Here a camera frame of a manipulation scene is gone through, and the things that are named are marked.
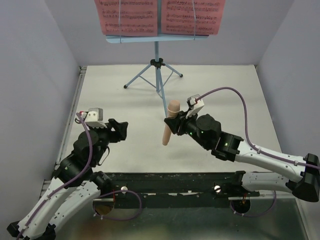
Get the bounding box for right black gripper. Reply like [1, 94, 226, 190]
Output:
[164, 108, 210, 150]

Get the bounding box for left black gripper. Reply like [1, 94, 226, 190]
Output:
[89, 118, 129, 166]

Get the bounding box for pink microphone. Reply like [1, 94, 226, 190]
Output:
[161, 99, 181, 146]

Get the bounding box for blue music stand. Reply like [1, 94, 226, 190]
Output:
[105, 33, 208, 110]

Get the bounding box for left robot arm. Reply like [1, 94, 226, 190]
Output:
[7, 111, 129, 240]

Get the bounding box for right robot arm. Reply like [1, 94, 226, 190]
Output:
[164, 111, 320, 203]

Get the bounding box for right pink sheet music page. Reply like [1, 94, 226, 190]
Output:
[161, 0, 226, 36]

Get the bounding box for pink sheet music page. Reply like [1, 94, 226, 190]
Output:
[161, 0, 226, 36]
[94, 0, 158, 37]

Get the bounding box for left pink sheet music page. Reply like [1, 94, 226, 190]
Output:
[94, 0, 158, 37]

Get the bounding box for metal front plate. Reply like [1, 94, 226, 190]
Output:
[56, 197, 320, 240]

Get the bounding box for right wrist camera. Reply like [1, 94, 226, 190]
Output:
[186, 94, 205, 119]

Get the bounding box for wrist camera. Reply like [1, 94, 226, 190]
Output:
[186, 94, 205, 119]
[84, 107, 107, 129]

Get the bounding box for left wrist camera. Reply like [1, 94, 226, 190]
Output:
[84, 107, 107, 129]

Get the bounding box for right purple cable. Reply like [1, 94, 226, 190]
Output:
[196, 86, 320, 218]

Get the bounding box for purple cable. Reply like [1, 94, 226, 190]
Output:
[16, 111, 143, 240]
[196, 86, 320, 218]

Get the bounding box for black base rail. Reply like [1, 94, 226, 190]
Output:
[82, 171, 260, 209]

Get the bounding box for left aluminium edge rail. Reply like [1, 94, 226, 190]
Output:
[54, 66, 87, 170]

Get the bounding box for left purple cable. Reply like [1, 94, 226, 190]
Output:
[16, 111, 143, 240]

